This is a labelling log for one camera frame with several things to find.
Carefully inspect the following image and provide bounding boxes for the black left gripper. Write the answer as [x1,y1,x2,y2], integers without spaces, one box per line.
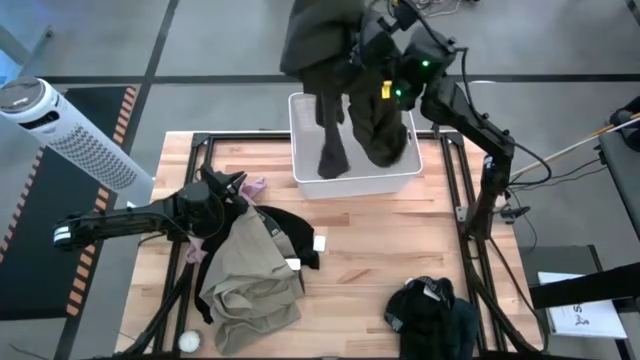
[175,163,248,239]

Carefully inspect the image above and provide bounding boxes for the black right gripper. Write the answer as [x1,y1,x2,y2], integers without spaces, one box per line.
[355,7,401,81]

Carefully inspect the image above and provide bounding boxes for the pale pink garment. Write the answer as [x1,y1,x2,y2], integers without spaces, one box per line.
[185,175,269,266]

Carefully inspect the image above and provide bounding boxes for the dark olive garment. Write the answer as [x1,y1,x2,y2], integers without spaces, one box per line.
[278,0,409,180]

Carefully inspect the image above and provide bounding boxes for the khaki garment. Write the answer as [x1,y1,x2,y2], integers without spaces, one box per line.
[199,204,306,356]

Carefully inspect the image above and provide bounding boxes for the white perforated plastic basket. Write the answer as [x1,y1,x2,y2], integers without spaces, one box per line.
[287,91,424,201]

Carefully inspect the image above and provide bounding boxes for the white tower fan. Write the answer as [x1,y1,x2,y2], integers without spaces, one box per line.
[0,75,155,209]

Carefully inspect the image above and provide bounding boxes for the white tape roll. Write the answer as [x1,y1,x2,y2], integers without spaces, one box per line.
[177,329,203,354]

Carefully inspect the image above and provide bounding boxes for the black mat with orange stripes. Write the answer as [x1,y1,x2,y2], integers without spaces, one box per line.
[0,85,139,321]

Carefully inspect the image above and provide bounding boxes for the white rod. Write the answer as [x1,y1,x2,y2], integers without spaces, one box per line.
[509,118,640,179]

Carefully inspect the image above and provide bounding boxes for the black garment with white label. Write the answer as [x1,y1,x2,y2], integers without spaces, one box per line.
[383,275,459,360]

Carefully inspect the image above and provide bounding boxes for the yellow wooden stick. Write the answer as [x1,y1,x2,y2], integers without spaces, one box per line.
[587,112,640,140]

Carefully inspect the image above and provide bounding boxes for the grey padded bench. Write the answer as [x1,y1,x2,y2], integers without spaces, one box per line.
[597,94,640,241]

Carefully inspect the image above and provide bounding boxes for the dark teal garment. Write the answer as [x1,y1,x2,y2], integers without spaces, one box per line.
[449,297,481,360]

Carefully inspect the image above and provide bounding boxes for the black flat bar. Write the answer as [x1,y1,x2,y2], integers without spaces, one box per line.
[528,262,640,311]

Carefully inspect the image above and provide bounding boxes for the white paper booklet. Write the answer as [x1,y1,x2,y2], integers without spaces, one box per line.
[537,271,629,340]

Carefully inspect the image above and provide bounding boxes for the black aluminium table frame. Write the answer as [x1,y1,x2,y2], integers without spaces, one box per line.
[117,130,544,360]

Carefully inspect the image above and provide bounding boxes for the tangled floor cables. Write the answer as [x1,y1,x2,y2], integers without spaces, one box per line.
[414,0,481,16]

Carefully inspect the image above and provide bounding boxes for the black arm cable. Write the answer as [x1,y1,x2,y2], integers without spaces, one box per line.
[455,47,554,189]

